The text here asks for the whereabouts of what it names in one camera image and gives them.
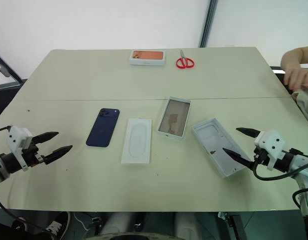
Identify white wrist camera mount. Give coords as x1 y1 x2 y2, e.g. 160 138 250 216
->
6 125 35 172
253 128 286 171

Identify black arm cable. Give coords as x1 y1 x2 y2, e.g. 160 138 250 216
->
252 148 308 208
0 125 44 233

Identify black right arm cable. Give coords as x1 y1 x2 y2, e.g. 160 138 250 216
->
252 148 308 208

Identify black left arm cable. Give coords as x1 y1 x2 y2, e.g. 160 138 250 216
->
0 125 44 233

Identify white paper insert tray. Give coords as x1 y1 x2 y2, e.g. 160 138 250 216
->
121 117 153 165

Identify black table bracket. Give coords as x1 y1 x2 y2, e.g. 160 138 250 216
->
217 211 247 240

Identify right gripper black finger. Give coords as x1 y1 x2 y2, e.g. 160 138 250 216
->
222 147 255 170
235 127 261 139

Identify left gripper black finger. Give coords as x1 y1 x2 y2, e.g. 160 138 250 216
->
32 131 60 146
44 144 74 165

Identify dark blue smartphone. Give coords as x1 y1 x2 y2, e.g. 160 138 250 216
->
85 107 121 149

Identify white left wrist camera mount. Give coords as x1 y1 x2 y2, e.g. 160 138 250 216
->
6 125 35 172

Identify silver foil bag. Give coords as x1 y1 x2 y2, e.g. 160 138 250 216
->
290 84 308 132

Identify grey metal frame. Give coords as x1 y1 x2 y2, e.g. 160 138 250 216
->
0 48 28 87

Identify grey rounded leg shape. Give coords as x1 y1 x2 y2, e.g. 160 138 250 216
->
103 212 135 236
173 212 202 235

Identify person's bare hand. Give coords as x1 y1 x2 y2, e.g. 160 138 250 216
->
283 66 308 92

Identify long white box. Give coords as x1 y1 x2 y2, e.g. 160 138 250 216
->
157 96 193 141

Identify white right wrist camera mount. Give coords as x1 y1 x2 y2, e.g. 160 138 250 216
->
253 128 286 171

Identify black shoe white laces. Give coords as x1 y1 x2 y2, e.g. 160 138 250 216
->
11 211 72 240

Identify orange printed phone box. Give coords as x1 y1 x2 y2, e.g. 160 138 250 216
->
129 49 168 68

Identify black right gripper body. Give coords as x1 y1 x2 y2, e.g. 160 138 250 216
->
251 147 269 169

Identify red handled scissors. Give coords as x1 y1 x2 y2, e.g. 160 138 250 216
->
175 49 196 70

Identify dark window frame post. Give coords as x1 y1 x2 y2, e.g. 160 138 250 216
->
199 0 219 48

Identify white phone box base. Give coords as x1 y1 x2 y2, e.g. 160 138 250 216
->
191 117 247 179

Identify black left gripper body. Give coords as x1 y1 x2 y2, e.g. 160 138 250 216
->
21 141 48 168

